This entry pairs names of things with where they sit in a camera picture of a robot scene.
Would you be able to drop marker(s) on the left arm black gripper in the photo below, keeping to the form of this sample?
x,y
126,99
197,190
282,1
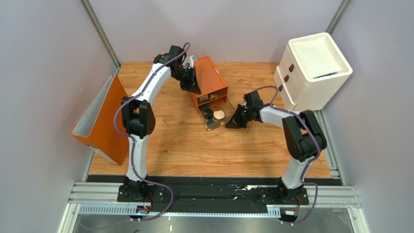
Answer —
x,y
193,80

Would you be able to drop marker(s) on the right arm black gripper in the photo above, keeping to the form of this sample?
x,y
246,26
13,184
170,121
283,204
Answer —
x,y
244,113

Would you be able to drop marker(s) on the orange drawer organizer box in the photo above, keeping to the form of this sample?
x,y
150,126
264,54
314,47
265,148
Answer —
x,y
212,85

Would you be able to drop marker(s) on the gold lidded cream jar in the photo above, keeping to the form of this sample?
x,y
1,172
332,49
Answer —
x,y
218,115

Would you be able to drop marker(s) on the clear plastic drawer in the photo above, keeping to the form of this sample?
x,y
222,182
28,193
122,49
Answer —
x,y
223,104

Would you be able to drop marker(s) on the small black round jar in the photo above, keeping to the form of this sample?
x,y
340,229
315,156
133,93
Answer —
x,y
208,114

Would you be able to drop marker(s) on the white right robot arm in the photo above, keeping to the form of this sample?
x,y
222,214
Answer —
x,y
304,137

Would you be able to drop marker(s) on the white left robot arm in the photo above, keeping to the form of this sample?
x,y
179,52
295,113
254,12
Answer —
x,y
139,121

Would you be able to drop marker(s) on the white foam drawer cabinet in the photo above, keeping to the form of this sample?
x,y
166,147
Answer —
x,y
312,69

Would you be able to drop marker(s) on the orange ring binder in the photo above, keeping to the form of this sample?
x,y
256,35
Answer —
x,y
95,127

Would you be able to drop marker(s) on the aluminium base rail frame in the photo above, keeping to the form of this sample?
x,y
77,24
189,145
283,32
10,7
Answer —
x,y
214,205

